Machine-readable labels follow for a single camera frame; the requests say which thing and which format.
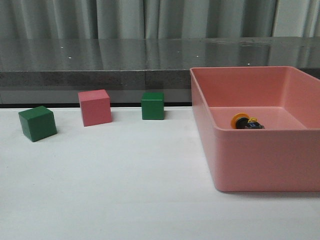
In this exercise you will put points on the yellow push button switch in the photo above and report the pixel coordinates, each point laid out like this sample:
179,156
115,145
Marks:
244,121

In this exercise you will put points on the green cube right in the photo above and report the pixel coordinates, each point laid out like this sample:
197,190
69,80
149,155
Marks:
152,106

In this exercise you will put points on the green cube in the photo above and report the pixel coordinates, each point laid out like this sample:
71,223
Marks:
37,123
152,106

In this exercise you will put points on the pink cube centre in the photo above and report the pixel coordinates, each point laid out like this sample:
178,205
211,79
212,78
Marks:
95,107

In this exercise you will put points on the green cube left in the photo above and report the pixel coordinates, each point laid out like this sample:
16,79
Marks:
37,123

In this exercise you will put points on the grey stone ledge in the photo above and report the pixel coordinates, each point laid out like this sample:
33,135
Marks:
52,71

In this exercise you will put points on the pink plastic bin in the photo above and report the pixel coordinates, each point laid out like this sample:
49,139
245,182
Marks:
282,157

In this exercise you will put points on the grey curtain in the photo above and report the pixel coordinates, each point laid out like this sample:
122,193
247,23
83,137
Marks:
158,19

